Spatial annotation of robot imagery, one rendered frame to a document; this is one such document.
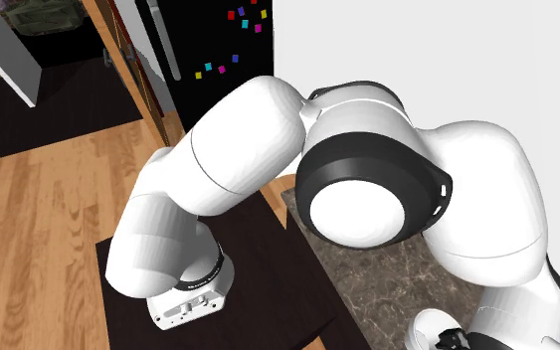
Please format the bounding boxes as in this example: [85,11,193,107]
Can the white round cup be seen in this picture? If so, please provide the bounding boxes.
[404,307,462,350]

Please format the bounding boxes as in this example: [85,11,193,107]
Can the dark robot stand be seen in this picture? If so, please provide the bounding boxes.
[95,190,373,350]

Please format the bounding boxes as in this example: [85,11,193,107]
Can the black fridge with coloured magnets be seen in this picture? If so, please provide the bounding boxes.
[114,0,276,133]

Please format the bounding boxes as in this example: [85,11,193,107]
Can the brown wooden door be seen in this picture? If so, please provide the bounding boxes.
[82,0,172,148]

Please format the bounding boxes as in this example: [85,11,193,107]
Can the white grey door panel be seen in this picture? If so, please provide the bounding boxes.
[0,0,44,109]

